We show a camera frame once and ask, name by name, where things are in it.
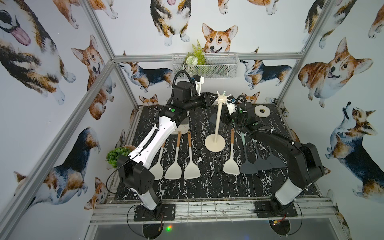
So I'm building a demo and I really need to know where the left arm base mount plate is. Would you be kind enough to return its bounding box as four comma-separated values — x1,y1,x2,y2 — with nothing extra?
134,204,176,222

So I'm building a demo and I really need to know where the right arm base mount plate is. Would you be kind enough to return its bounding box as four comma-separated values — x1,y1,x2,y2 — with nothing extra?
254,201,298,218

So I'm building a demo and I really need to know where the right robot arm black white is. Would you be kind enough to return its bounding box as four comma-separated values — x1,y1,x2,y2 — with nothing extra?
223,95,325,210

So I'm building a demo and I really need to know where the grey spatula mint handle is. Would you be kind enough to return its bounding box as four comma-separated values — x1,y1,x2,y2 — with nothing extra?
209,113,217,125
240,133,258,175

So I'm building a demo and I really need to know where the white tape roll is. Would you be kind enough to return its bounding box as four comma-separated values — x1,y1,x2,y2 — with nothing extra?
254,105,271,118

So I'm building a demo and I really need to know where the cream spoon wooden handle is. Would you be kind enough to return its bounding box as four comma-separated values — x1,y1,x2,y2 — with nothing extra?
150,142,166,181

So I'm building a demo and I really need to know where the grey turner mint handle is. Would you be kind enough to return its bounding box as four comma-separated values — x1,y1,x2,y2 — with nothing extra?
254,142,273,171

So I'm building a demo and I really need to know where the cream spatula wooden handle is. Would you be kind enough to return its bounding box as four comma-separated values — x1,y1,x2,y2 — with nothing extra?
165,131,182,180

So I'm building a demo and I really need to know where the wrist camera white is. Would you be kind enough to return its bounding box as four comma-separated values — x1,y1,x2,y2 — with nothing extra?
193,75,205,96
227,100,236,115

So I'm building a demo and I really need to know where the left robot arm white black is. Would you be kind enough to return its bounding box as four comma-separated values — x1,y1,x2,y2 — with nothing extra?
116,70,218,212

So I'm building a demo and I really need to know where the cream slotted turner wooden handle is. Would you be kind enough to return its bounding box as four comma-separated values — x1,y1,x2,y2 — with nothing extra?
223,129,240,176

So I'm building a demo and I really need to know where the green potted plant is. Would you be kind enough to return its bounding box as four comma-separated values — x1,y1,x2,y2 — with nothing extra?
106,145,136,168

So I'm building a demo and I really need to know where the cream utensil rack stand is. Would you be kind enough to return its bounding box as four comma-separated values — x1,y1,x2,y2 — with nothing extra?
205,91,232,153

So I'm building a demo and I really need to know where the fern and white flower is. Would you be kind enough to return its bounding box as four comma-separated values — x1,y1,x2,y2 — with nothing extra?
183,40,209,76

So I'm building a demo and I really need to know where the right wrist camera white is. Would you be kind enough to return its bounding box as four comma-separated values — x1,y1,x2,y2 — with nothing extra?
227,100,236,115

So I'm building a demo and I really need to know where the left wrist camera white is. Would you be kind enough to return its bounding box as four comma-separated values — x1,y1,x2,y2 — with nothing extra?
193,75,205,96

